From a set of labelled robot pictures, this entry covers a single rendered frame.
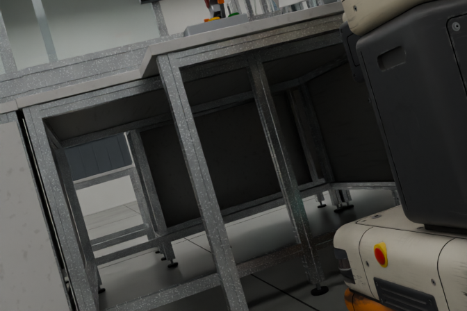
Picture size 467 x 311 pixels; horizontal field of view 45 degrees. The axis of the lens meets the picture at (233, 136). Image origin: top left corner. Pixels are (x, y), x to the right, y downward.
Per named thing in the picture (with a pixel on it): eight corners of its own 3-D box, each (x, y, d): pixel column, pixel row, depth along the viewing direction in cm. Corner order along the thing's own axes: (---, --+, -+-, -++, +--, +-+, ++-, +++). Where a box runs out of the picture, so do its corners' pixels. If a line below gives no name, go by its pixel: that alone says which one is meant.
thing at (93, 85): (443, 3, 205) (440, -4, 205) (18, 108, 166) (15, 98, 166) (302, 77, 341) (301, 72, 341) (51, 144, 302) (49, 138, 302)
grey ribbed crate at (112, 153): (133, 164, 380) (124, 131, 380) (39, 191, 364) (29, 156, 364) (129, 166, 421) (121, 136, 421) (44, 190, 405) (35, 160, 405)
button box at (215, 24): (251, 30, 187) (246, 12, 187) (191, 44, 181) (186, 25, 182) (246, 35, 194) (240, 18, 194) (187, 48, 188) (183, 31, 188)
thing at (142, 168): (493, 158, 366) (456, 31, 367) (168, 269, 309) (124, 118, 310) (457, 160, 402) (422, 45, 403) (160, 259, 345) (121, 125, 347)
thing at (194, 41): (442, -13, 169) (439, -22, 169) (151, 55, 146) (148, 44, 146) (342, 44, 236) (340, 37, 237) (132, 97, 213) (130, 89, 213)
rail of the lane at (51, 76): (288, 37, 197) (280, 7, 198) (28, 100, 174) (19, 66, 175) (283, 40, 203) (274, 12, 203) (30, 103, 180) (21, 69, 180)
